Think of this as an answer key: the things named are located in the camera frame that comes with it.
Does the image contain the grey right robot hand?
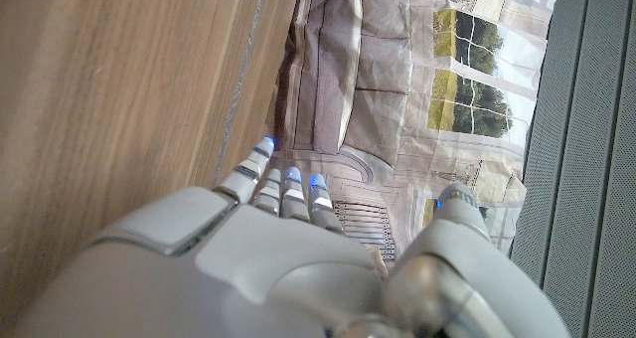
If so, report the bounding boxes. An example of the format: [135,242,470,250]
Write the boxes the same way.
[12,136,572,338]

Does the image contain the printed sofa backdrop cloth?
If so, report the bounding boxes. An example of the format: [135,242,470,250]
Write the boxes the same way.
[265,0,566,279]

